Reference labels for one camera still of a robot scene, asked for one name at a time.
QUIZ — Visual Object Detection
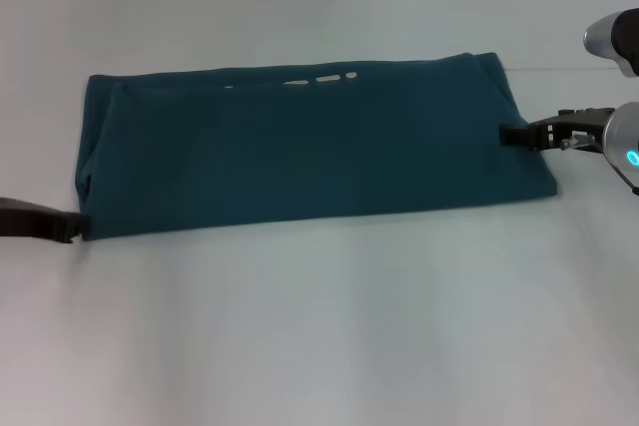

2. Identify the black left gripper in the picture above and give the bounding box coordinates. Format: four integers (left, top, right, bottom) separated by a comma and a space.
0, 196, 93, 245

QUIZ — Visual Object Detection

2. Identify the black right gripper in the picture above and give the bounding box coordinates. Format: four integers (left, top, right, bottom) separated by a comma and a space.
499, 106, 617, 154

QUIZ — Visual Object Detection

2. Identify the teal blue shirt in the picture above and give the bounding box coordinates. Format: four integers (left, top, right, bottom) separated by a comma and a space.
73, 51, 559, 243

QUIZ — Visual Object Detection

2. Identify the clear cable plug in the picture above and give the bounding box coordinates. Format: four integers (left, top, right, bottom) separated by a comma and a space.
559, 131, 596, 152

